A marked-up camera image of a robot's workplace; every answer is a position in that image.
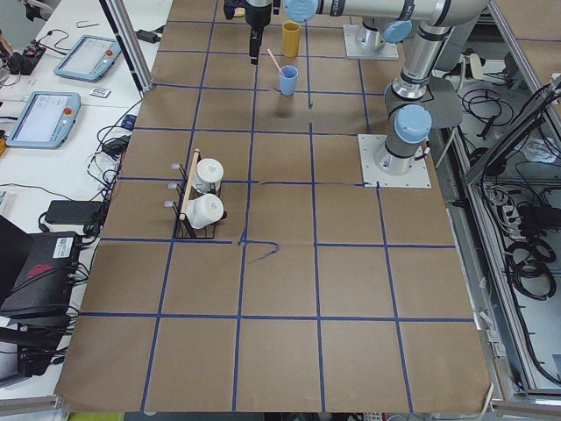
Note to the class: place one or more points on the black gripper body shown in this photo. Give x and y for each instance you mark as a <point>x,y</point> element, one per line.
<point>255,17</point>

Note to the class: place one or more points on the pink chopstick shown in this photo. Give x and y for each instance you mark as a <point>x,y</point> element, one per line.
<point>275,62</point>

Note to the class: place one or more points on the light blue plastic cup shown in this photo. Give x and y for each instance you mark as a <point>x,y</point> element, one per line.
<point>288,79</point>

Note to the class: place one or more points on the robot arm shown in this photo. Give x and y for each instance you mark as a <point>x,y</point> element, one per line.
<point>409,123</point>
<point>258,17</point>

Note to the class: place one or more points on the bamboo cup holder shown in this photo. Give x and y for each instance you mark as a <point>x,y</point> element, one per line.
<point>291,32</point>

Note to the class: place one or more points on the white mug far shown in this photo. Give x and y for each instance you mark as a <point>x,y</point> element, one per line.
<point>208,175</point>

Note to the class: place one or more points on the white mug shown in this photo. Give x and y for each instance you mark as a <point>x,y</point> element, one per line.
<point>208,175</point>
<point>205,210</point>

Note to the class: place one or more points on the white mug near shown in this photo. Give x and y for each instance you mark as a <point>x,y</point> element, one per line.
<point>205,210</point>

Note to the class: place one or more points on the teach pendant far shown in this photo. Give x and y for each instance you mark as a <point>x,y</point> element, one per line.
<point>90,59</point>

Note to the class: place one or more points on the teach pendant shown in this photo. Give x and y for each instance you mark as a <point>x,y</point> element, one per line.
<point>90,59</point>
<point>46,120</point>

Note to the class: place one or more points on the grey office chair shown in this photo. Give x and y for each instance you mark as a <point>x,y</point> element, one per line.
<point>443,104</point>

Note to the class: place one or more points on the teach pendant near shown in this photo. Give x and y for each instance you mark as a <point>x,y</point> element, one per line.
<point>46,120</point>

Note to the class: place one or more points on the black power adapter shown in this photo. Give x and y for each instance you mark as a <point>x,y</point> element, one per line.
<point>61,212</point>

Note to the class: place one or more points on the black computer box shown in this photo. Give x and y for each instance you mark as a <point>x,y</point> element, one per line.
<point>35,271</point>

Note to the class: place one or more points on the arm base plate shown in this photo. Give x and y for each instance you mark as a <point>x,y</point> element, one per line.
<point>381,169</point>
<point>362,43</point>

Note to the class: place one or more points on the aluminium frame post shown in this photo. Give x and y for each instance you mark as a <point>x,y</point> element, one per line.
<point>121,26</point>

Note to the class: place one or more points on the black wire mug rack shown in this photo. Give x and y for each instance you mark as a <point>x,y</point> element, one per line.
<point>185,191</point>

